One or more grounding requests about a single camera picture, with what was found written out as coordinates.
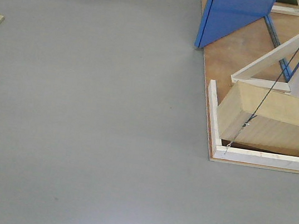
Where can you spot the blue door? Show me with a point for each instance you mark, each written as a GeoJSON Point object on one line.
{"type": "Point", "coordinates": [222, 17]}

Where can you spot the beige weight box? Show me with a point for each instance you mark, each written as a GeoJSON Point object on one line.
{"type": "Point", "coordinates": [260, 118]}

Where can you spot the plywood base platform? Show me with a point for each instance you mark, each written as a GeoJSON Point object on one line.
{"type": "Point", "coordinates": [241, 47]}

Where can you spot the white diagonal brace near box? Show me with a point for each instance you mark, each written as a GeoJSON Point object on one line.
{"type": "Point", "coordinates": [246, 74]}

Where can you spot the white wooden border rail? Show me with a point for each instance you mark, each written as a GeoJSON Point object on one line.
{"type": "Point", "coordinates": [240, 156]}

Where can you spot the blue door frame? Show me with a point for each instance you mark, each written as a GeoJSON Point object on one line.
{"type": "Point", "coordinates": [287, 69]}

